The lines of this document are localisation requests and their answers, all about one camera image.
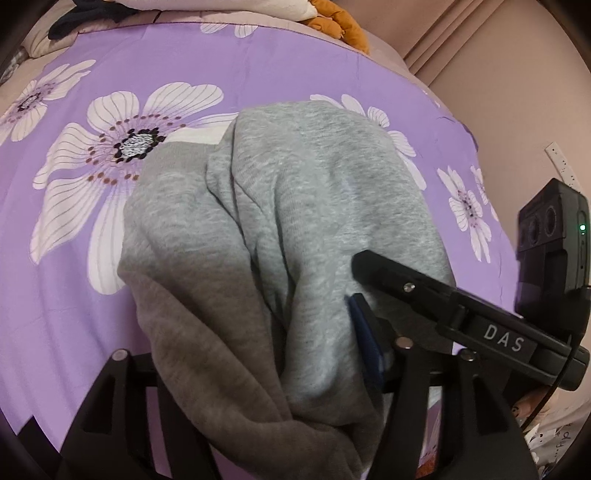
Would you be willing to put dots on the person's right hand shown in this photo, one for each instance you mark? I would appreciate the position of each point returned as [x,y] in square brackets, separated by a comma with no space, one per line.
[531,406]

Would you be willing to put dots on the dark cloth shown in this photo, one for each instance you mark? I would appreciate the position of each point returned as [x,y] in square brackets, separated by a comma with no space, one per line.
[87,18]

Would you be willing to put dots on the white wall power strip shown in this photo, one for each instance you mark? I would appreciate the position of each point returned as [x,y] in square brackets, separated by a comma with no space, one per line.
[561,164]

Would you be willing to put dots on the person's printed white clothing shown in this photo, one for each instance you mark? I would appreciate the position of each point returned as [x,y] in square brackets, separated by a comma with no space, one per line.
[563,438]

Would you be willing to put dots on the grey sweatshirt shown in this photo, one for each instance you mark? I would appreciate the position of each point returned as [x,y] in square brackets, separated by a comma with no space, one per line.
[277,207]

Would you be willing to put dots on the pink curtain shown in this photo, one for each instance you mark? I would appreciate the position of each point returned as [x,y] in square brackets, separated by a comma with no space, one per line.
[438,27]

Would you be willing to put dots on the white goose plush toy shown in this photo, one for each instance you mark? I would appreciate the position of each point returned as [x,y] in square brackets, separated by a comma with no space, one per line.
[332,23]

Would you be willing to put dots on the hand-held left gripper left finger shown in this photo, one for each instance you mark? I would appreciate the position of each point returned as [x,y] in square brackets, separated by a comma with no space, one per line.
[131,406]

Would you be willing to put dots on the purple floral blanket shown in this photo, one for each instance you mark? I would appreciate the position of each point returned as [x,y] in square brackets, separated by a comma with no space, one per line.
[277,60]

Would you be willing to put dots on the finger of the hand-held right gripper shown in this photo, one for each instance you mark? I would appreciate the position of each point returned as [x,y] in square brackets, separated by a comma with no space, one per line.
[406,288]

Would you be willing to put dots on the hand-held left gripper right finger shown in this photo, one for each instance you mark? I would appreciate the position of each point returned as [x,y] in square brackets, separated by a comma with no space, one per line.
[364,332]

